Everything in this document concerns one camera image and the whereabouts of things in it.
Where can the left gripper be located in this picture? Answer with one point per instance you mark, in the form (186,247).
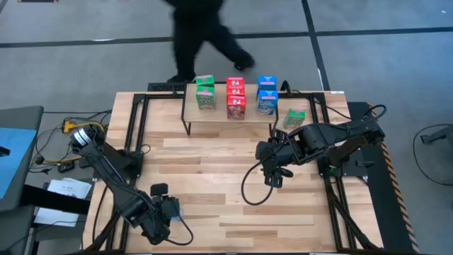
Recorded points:
(166,210)

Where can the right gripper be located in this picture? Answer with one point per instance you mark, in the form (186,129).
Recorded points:
(277,150)

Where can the green Apple Jacks cereal box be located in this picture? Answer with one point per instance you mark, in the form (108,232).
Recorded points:
(293,118)
(206,99)
(205,80)

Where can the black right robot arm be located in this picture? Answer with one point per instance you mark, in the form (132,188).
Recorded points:
(339,132)

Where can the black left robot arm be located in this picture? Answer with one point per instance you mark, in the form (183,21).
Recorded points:
(106,166)

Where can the wooden shelf with black legs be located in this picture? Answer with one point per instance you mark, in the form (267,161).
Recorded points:
(219,118)

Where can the white paper sheet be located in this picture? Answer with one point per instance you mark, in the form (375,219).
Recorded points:
(70,187)
(53,216)

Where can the black power adapter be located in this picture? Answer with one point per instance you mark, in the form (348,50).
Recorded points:
(66,166)

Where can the black bar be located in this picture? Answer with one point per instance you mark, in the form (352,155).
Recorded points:
(53,200)

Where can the person's black shoe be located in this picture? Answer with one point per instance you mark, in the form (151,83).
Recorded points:
(244,63)
(180,78)

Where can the black vented plate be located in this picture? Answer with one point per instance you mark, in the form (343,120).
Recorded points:
(166,86)

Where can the blue pad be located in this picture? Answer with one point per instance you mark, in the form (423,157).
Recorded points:
(14,159)

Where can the person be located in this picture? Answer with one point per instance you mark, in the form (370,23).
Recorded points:
(191,35)

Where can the grey stand foot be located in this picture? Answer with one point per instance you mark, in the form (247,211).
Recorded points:
(439,134)

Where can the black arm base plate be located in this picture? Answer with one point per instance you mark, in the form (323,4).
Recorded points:
(354,171)
(132,166)

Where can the black aluminium table frame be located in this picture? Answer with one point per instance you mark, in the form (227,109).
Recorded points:
(339,212)

